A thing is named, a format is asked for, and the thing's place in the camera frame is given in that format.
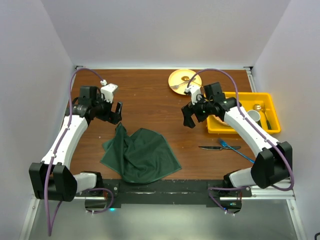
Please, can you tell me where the gold spoon in bin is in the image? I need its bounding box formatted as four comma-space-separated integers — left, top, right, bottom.
253, 103, 269, 123

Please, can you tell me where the dark green cloth napkin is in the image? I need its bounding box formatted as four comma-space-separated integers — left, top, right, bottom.
100, 123, 182, 184

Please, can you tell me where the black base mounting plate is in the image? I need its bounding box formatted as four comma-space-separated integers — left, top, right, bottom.
84, 178, 253, 210

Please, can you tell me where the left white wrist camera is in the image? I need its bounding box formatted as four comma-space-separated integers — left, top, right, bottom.
100, 79, 118, 104

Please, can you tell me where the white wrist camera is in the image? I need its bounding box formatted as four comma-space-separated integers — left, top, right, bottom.
184, 85, 203, 105
100, 79, 118, 104

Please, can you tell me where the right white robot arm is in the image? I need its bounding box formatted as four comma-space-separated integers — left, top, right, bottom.
181, 82, 294, 197

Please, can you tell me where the orange woven coaster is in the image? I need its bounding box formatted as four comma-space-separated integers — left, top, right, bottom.
215, 116, 229, 126

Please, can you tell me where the purple cable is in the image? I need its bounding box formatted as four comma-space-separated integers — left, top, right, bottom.
43, 67, 115, 237
186, 68, 295, 217

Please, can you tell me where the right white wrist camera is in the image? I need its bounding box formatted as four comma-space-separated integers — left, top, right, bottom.
184, 85, 203, 105

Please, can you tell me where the dark handled utensil in bin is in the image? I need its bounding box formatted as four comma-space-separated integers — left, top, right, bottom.
263, 109, 272, 130

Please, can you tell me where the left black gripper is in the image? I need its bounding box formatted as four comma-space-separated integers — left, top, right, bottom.
92, 93, 122, 125

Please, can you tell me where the gold spoon on plate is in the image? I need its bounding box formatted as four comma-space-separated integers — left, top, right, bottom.
181, 76, 201, 86

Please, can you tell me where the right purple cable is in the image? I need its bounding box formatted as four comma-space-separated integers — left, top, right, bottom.
186, 68, 295, 217

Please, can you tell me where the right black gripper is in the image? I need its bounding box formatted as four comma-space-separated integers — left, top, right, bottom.
181, 93, 213, 129

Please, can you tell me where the aluminium frame rail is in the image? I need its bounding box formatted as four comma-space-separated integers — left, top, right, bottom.
73, 181, 296, 201

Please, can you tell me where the yellow round plate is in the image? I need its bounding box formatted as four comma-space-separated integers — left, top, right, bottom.
168, 69, 196, 96

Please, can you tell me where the silver fork on plate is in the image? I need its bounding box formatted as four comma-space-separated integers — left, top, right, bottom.
170, 84, 182, 90

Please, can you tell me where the grey mug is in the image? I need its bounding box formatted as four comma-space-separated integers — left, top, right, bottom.
247, 109, 261, 122

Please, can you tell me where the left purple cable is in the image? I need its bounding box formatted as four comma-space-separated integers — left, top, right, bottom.
43, 67, 115, 237

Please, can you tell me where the yellow plastic bin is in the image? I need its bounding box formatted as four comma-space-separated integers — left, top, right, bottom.
207, 92, 281, 135

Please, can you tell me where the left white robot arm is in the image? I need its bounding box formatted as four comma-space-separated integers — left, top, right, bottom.
29, 83, 123, 202

